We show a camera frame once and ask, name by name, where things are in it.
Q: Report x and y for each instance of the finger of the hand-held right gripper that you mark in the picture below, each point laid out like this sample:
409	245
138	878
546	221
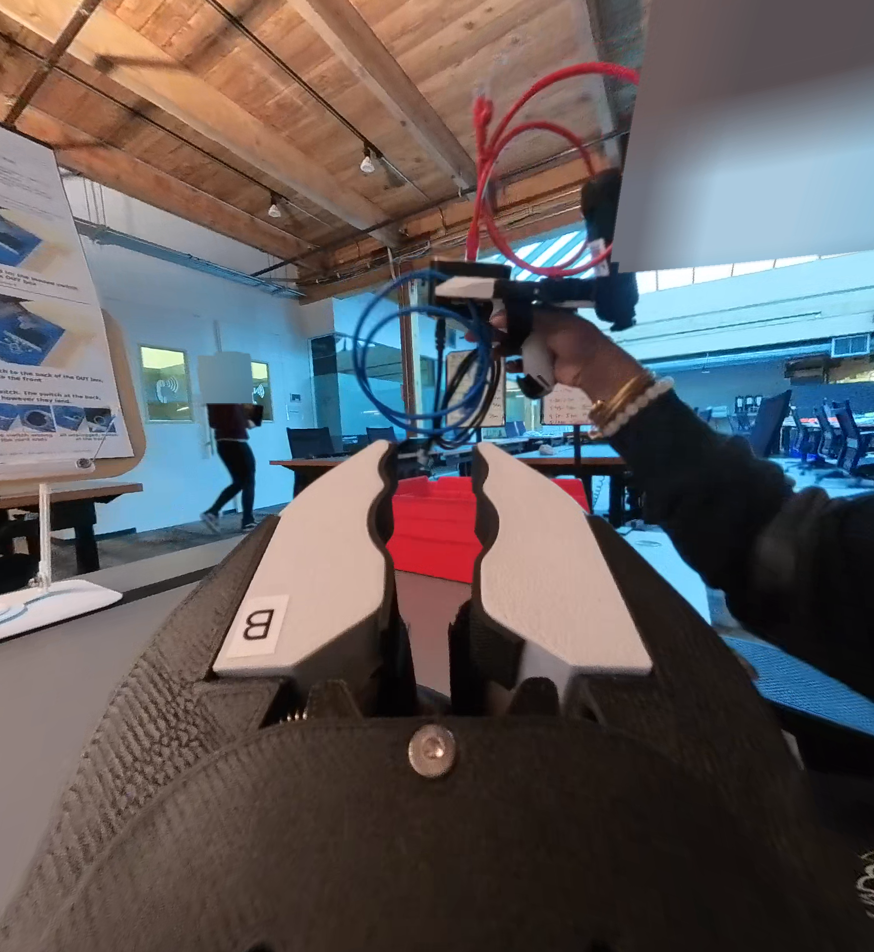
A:
470	287

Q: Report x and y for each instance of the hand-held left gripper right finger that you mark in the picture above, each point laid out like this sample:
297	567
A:
556	587

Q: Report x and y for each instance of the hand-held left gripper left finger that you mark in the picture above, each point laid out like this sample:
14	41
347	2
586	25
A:
318	565

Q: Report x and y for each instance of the small black network switch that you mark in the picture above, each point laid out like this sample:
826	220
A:
466	266

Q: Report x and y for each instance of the red plastic bin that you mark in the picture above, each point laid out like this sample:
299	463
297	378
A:
429	528

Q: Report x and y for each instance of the person's right forearm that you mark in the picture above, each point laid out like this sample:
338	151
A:
741	535

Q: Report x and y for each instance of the person's right hand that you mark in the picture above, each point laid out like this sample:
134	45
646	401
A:
585	353

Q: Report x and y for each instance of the whiteboard on stand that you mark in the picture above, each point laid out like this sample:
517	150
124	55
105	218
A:
567	407
481	394

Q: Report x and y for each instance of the black office chair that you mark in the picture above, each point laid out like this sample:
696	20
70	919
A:
309	442

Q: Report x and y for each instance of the phone booth window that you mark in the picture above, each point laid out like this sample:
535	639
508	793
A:
260	387
163	383

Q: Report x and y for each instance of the white poster stand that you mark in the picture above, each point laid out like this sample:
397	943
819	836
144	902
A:
50	595

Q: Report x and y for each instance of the dark wooden table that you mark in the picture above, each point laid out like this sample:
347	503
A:
50	492

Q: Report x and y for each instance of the blue mesh chair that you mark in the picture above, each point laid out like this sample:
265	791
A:
816	684

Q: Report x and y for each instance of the instruction poster board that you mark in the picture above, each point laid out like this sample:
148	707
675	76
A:
20	297

